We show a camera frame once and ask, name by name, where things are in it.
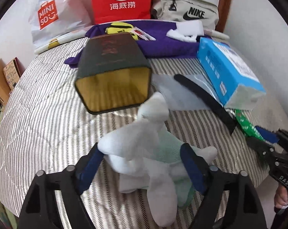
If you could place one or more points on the white gloves bundle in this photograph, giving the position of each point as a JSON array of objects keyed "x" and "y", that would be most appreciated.
[{"x": 147, "y": 156}]

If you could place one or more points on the white Miniso plastic bag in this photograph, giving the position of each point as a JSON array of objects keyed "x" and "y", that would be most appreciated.
[{"x": 52, "y": 18}]

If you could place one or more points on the person's right hand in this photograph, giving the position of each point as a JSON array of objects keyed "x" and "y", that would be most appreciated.
[{"x": 281, "y": 197}]

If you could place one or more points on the brown wooden door frame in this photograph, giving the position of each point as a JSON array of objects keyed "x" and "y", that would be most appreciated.
[{"x": 223, "y": 8}]

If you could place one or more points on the rolled patterned poster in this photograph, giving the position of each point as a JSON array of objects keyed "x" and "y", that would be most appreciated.
[{"x": 77, "y": 34}]

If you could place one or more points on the yellow Adidas pouch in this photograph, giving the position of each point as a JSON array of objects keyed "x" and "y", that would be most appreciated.
[{"x": 121, "y": 27}]

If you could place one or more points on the brown patterned book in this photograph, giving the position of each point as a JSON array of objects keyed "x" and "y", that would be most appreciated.
[{"x": 12, "y": 73}]

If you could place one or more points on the red Haidilao paper bag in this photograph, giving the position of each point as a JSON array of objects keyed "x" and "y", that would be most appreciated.
[{"x": 117, "y": 10}]

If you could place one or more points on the clear plastic bag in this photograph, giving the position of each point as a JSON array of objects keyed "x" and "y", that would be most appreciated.
[{"x": 178, "y": 97}]

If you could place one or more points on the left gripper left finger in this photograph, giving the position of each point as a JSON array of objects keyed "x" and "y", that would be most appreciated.
[{"x": 40, "y": 209}]

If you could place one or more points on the white foam sponge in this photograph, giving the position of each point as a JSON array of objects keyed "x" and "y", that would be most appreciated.
[{"x": 190, "y": 28}]

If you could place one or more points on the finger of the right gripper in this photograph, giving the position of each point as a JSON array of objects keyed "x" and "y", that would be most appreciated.
[
  {"x": 269, "y": 136},
  {"x": 264, "y": 150}
]

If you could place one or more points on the white tomato sauce packet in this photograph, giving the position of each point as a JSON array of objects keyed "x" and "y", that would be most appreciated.
[{"x": 141, "y": 34}]

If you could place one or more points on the grey Nike bag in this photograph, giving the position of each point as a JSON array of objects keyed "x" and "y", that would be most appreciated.
[{"x": 186, "y": 10}]

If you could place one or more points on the green snack packet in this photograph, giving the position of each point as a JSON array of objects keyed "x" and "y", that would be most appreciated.
[{"x": 247, "y": 127}]

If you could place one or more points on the blue tissue pack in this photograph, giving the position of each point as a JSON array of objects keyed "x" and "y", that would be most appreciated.
[{"x": 234, "y": 82}]

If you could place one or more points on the purple towel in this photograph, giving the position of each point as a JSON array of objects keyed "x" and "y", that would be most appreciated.
[{"x": 162, "y": 47}]

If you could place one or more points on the dark green tea tin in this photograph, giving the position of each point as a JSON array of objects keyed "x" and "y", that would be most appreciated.
[{"x": 113, "y": 74}]

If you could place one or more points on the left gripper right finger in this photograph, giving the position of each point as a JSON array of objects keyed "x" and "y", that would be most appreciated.
[{"x": 243, "y": 209}]

